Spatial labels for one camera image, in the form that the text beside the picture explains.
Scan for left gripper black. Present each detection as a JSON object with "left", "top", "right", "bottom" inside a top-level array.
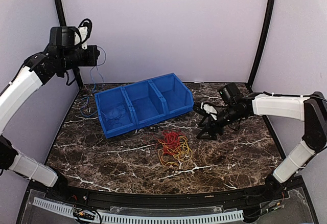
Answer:
[{"left": 59, "top": 43, "right": 99, "bottom": 71}]

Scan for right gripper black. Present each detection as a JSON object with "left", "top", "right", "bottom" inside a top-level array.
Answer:
[{"left": 197, "top": 104, "right": 244, "bottom": 140}]

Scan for blue cable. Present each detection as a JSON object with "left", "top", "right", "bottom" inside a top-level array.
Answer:
[{"left": 78, "top": 46, "right": 107, "bottom": 119}]

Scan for yellow cable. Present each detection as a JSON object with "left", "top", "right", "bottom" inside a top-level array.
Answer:
[{"left": 157, "top": 134, "right": 194, "bottom": 167}]

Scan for blue three-compartment plastic bin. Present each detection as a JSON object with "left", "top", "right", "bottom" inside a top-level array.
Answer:
[{"left": 95, "top": 73, "right": 194, "bottom": 139}]

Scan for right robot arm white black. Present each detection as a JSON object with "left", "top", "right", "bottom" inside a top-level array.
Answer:
[{"left": 193, "top": 83, "right": 326, "bottom": 200}]

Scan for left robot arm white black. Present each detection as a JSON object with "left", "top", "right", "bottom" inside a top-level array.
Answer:
[{"left": 1, "top": 22, "right": 100, "bottom": 201}]

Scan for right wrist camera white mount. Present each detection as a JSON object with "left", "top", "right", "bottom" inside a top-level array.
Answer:
[{"left": 193, "top": 102, "right": 218, "bottom": 120}]

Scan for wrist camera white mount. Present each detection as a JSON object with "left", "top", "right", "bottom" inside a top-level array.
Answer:
[
  {"left": 75, "top": 18, "right": 92, "bottom": 50},
  {"left": 193, "top": 102, "right": 218, "bottom": 120}
]

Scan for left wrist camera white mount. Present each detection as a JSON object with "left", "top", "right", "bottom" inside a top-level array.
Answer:
[{"left": 75, "top": 18, "right": 92, "bottom": 50}]

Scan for left black frame post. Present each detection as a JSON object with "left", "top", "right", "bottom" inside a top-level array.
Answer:
[{"left": 50, "top": 0, "right": 83, "bottom": 86}]

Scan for black frame post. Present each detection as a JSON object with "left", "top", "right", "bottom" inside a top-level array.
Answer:
[
  {"left": 247, "top": 0, "right": 275, "bottom": 87},
  {"left": 50, "top": 0, "right": 83, "bottom": 86}
]

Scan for white slotted cable duct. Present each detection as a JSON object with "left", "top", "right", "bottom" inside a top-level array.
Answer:
[{"left": 32, "top": 197, "right": 244, "bottom": 223}]

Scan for black curved front rail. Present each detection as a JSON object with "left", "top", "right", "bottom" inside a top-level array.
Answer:
[{"left": 28, "top": 176, "right": 305, "bottom": 211}]

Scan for right black frame post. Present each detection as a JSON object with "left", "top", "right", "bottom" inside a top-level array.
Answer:
[{"left": 247, "top": 0, "right": 275, "bottom": 87}]

